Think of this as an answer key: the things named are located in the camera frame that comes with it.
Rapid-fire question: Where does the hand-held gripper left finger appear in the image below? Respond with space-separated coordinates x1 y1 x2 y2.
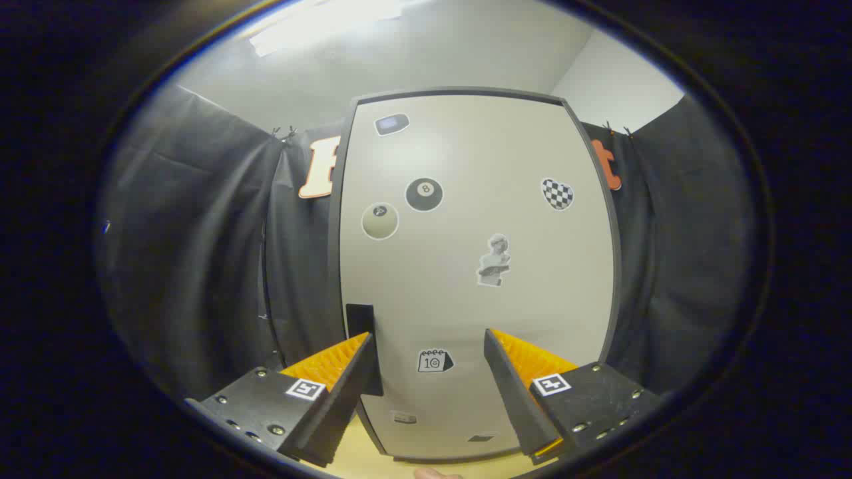
185 331 377 468

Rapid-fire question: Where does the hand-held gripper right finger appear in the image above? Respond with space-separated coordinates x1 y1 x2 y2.
484 328 666 465

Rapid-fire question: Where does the black door handle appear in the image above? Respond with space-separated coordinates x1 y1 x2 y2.
345 303 385 397

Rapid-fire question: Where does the pale grey cabinet door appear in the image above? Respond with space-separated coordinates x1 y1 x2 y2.
338 94 616 460

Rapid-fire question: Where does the dark grey cabinet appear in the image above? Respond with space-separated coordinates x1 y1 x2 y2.
326 86 623 464

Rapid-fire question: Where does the black backdrop cloth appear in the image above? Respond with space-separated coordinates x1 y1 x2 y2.
100 83 756 400

